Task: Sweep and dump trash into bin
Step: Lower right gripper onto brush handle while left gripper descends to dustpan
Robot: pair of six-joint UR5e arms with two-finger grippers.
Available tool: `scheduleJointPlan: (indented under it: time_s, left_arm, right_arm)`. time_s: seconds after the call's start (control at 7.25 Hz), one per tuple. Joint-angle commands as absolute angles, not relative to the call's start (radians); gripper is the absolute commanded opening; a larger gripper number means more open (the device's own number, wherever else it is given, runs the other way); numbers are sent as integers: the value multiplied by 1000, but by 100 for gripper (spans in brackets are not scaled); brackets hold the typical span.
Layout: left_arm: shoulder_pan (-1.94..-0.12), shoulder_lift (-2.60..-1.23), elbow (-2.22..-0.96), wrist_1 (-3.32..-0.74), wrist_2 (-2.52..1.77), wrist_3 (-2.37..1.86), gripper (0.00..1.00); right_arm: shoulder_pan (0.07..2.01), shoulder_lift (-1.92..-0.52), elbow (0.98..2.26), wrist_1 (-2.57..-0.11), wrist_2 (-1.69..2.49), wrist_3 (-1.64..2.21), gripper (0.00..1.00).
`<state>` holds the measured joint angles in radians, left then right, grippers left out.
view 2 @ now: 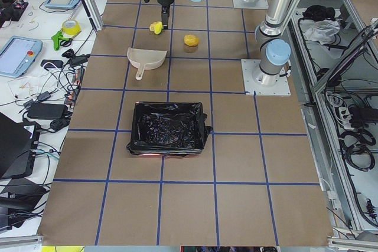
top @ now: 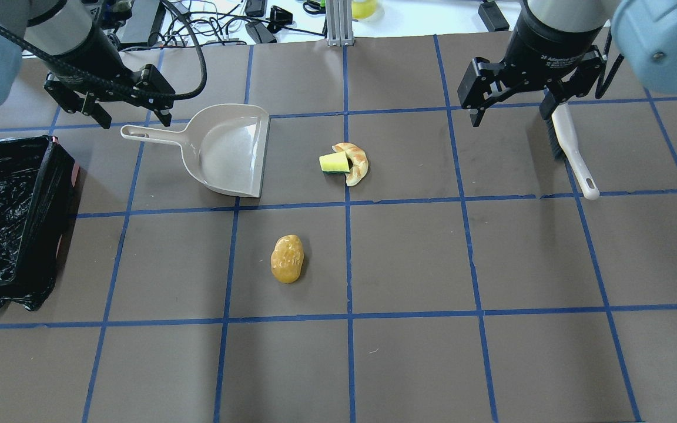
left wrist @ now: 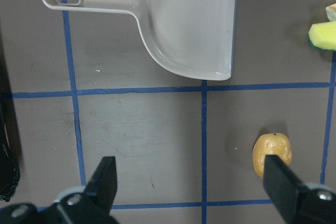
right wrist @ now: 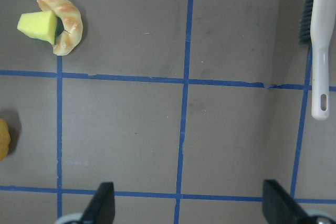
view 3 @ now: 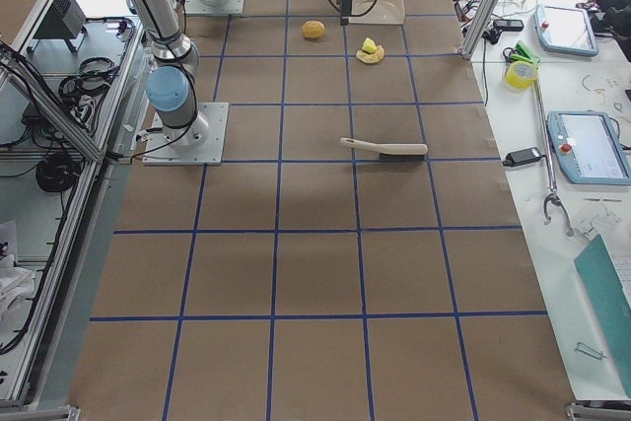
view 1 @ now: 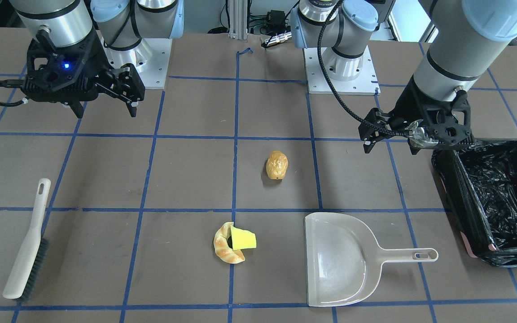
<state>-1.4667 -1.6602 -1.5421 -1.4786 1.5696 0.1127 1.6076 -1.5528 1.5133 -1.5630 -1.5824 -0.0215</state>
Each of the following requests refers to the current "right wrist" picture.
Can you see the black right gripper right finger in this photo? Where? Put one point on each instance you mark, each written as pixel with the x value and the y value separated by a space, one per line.
pixel 279 207

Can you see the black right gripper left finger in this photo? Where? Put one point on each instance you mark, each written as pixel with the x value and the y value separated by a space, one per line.
pixel 101 208

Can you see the orange toy lemon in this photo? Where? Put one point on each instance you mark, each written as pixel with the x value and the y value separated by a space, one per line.
pixel 4 139

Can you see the toy croissant bread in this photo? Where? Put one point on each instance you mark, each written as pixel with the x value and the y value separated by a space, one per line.
pixel 70 17

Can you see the yellow green sponge piece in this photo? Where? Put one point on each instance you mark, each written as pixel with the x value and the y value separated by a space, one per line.
pixel 44 25

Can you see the white hand brush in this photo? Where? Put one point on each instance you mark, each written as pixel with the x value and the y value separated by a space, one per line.
pixel 317 26

